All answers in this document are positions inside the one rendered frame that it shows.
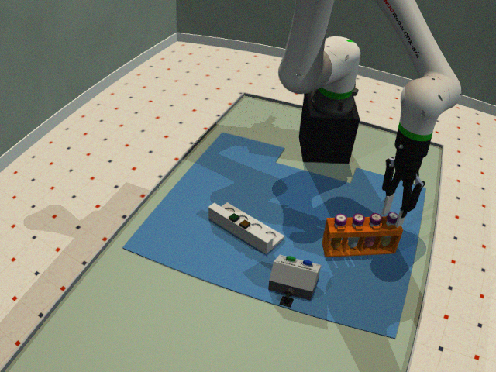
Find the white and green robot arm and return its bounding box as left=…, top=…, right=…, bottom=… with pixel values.
left=278, top=0, right=461, bottom=159

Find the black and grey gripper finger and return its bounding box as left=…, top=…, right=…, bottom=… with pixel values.
left=381, top=157, right=401, bottom=215
left=395, top=172, right=425, bottom=228

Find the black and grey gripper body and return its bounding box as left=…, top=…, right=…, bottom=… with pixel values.
left=394, top=151, right=423, bottom=183

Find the blue flat mat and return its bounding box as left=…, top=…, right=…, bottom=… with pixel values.
left=123, top=133, right=426, bottom=339

